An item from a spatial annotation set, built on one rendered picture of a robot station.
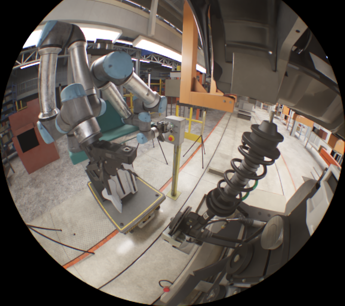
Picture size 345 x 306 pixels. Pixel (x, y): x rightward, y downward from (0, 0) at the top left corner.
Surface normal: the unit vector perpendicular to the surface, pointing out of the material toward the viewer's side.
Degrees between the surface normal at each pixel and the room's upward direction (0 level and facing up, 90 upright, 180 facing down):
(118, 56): 86
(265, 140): 86
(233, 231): 7
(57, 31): 100
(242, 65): 90
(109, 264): 0
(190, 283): 8
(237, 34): 126
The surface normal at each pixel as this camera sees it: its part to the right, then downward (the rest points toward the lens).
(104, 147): 0.15, -0.92
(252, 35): -0.46, 0.80
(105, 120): 0.81, 0.27
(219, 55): -0.54, 0.47
